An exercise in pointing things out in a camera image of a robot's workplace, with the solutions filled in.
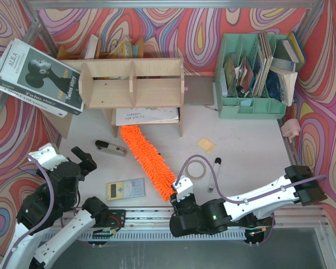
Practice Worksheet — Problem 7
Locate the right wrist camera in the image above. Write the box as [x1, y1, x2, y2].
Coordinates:
[172, 175, 193, 202]

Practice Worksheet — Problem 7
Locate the open book in organizer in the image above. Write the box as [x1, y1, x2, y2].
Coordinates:
[270, 66, 298, 106]

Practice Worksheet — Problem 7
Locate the blue yellow book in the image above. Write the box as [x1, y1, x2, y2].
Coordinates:
[274, 31, 306, 72]

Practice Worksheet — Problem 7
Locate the pink piggy figure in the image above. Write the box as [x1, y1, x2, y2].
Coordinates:
[281, 118, 301, 143]

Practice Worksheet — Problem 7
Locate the grey laptop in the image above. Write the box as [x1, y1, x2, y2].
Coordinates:
[184, 76, 214, 105]

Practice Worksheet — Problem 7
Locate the yellow blue calculator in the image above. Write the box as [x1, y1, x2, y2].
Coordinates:
[106, 178, 146, 201]

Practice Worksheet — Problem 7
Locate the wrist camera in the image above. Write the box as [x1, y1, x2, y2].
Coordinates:
[172, 175, 193, 202]
[27, 143, 68, 171]

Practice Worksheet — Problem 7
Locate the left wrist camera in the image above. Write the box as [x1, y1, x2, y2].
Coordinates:
[27, 143, 68, 171]

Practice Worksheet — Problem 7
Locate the green plastic file organizer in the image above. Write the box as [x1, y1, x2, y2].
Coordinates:
[214, 32, 286, 119]

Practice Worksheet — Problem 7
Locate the wooden bookshelf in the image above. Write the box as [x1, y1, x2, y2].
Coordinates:
[64, 58, 185, 136]

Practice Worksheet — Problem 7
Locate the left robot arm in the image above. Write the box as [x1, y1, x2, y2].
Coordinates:
[0, 143, 109, 268]

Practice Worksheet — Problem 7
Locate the Twins story magazine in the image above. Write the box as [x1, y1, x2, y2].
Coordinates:
[0, 39, 84, 117]

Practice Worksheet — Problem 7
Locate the white black stapler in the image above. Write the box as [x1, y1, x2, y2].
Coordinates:
[95, 140, 128, 157]

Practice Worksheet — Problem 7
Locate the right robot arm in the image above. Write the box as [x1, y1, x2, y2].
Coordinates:
[169, 165, 327, 238]

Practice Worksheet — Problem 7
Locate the yellow sticky note pad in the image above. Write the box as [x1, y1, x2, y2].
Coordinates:
[198, 138, 216, 154]

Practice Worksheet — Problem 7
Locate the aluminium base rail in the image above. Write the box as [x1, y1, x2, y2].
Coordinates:
[25, 207, 330, 232]

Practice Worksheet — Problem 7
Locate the clear tape roll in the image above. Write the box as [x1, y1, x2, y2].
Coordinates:
[185, 159, 207, 179]

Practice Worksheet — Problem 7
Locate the spiral notebook under shelf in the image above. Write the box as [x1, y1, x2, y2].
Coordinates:
[115, 107, 179, 126]

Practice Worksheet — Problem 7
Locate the orange chenille duster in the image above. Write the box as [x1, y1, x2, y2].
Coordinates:
[120, 125, 176, 202]

